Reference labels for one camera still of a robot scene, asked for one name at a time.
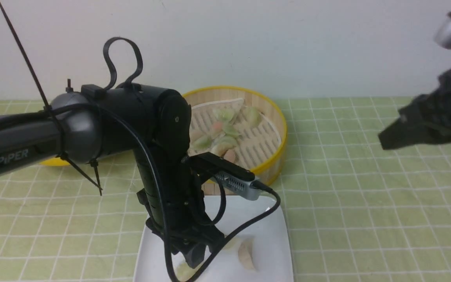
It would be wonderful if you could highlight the black camera cable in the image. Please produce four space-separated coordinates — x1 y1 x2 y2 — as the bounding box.
45 103 281 282

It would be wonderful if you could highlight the pink dumpling of steamer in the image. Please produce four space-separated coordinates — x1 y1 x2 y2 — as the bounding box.
223 149 236 163
210 121 223 136

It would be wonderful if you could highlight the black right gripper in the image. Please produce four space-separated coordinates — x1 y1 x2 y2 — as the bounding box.
378 69 451 150

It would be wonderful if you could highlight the beige pleated dumpling on plate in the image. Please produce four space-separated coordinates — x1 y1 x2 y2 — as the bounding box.
237 236 256 271

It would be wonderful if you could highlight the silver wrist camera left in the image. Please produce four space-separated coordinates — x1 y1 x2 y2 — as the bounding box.
188 152 262 201

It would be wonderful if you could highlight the green dumpling right of steamer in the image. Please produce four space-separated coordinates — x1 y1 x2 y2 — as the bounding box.
245 107 262 128

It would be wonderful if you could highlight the pink dumpling front of steamer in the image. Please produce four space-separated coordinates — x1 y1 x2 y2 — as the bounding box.
223 149 236 163

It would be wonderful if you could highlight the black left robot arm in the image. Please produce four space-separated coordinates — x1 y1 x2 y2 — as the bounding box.
0 84 224 268

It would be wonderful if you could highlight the yellow rimmed bamboo steamer lid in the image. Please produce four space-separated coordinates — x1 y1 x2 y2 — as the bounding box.
40 157 70 167

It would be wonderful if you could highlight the pale green dumpling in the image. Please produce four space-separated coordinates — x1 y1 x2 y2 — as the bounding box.
174 261 197 282

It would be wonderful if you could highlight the yellow rimmed bamboo steamer basket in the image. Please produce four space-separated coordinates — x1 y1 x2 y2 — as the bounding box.
183 86 287 184

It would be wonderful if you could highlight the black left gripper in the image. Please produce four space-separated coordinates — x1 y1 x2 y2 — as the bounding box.
137 188 225 269

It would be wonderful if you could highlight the green dumpling of steamer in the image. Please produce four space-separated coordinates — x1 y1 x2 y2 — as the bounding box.
212 108 236 123
245 107 262 128

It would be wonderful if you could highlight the green dumpling front left steamer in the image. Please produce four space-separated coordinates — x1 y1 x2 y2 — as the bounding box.
191 135 212 151

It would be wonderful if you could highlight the green checkered tablecloth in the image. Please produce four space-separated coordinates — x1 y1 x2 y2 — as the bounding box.
0 98 451 282

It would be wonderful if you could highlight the pink dumpling centre of steamer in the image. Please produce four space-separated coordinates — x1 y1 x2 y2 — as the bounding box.
210 121 223 136

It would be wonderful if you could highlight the green dumpling top of steamer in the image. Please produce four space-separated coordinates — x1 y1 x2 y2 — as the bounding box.
212 108 236 123

